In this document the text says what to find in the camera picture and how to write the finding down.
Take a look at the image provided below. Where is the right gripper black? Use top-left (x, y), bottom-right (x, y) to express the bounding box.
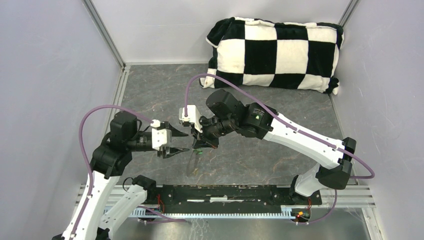
top-left (190, 115), bottom-right (236, 150)

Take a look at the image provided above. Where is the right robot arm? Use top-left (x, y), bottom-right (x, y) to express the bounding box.
top-left (179, 90), bottom-right (356, 204)

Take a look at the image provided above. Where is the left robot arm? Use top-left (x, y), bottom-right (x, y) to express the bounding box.
top-left (53, 111), bottom-right (187, 240)

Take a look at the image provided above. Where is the left base circuit board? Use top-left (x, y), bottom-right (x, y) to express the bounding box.
top-left (144, 207), bottom-right (164, 216)

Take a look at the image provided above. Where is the base circuit board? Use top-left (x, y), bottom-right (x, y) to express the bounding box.
top-left (144, 207), bottom-right (164, 216)
top-left (291, 210), bottom-right (311, 222)

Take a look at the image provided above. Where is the black white checkered pillow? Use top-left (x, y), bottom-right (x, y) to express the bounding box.
top-left (199, 17), bottom-right (344, 95)

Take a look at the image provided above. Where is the right base circuit board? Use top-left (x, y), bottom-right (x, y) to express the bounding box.
top-left (291, 210), bottom-right (311, 222)

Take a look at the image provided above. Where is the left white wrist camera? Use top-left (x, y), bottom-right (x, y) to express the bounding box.
top-left (150, 119), bottom-right (172, 151)

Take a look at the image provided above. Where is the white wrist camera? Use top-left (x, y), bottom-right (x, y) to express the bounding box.
top-left (178, 105), bottom-right (203, 133)
top-left (150, 119), bottom-right (172, 151)

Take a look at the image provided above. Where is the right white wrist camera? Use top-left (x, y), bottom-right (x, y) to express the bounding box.
top-left (178, 105), bottom-right (203, 133)

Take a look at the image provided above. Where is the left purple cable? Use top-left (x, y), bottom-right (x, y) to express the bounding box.
top-left (69, 104), bottom-right (155, 240)

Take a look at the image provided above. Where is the purple cable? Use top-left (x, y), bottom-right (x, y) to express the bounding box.
top-left (184, 73), bottom-right (376, 225)
top-left (69, 104), bottom-right (155, 240)

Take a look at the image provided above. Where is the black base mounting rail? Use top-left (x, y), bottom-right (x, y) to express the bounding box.
top-left (144, 185), bottom-right (323, 214)

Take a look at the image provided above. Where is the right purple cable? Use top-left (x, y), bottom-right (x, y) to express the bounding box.
top-left (184, 73), bottom-right (376, 225)

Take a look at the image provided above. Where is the white toothed cable strip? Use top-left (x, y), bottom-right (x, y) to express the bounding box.
top-left (128, 207), bottom-right (295, 220)

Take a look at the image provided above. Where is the aluminium frame rail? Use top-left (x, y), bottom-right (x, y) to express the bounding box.
top-left (107, 185), bottom-right (376, 208)

